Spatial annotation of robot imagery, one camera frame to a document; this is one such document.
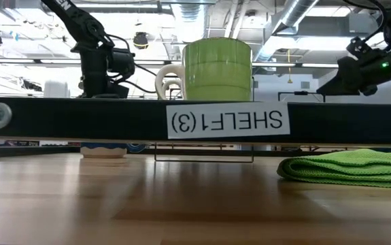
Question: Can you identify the silver ceiling duct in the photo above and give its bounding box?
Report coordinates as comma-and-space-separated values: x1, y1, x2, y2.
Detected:
252, 0, 320, 63

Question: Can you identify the wooden shelf with black frame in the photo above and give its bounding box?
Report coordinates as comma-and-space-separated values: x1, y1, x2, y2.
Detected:
0, 96, 391, 163

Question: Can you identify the white bin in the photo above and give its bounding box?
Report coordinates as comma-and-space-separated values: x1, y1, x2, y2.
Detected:
44, 80, 71, 99

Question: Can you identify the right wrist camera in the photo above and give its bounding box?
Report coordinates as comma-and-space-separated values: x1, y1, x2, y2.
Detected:
346, 35, 373, 59

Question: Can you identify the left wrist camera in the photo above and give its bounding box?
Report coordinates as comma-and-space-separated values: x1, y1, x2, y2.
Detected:
108, 47, 137, 81

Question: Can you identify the black table frame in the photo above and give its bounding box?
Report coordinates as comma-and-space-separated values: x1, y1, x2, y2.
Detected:
0, 144, 391, 159

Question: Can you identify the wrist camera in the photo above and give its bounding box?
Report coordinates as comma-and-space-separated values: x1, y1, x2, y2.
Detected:
108, 47, 137, 81
346, 35, 373, 59

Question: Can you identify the bright green mug white handle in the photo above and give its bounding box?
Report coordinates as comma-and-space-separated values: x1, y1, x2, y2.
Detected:
154, 37, 253, 102

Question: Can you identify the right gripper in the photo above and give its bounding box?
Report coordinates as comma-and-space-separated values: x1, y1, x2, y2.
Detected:
316, 50, 391, 97

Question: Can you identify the white shelf label paper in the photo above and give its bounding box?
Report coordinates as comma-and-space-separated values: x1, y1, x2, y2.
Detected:
166, 101, 291, 140

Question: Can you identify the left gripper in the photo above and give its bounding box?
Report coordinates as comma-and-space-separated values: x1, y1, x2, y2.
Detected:
79, 44, 130, 99

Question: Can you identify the dark blue mug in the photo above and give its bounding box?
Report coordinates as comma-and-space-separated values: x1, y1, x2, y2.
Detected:
80, 142, 148, 159

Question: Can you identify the folded green cloth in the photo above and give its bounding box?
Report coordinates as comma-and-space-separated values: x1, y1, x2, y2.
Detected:
276, 148, 391, 190

